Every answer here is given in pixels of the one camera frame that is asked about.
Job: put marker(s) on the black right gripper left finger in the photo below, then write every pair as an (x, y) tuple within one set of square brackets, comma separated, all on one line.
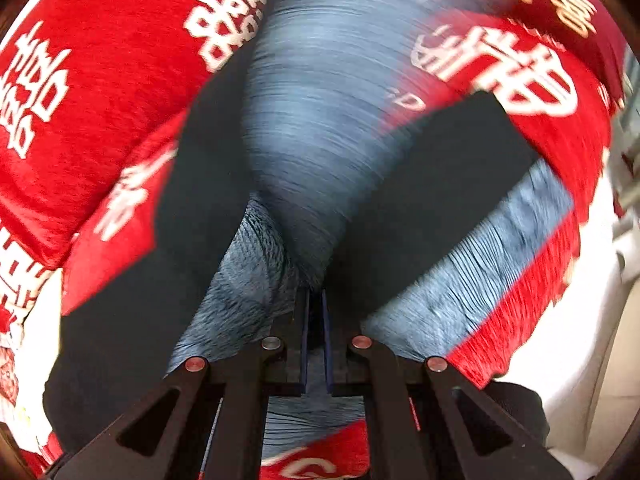
[(205, 420)]

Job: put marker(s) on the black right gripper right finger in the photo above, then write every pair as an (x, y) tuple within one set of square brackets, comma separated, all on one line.
[(425, 420)]

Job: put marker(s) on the black pants with grey lining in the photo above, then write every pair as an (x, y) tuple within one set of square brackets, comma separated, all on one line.
[(287, 175)]

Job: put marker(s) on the operator's black clothed leg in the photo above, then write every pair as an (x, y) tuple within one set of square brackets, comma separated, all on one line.
[(524, 405)]

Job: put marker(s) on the red sofa cover with characters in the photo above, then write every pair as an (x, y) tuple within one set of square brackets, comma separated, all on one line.
[(94, 98)]

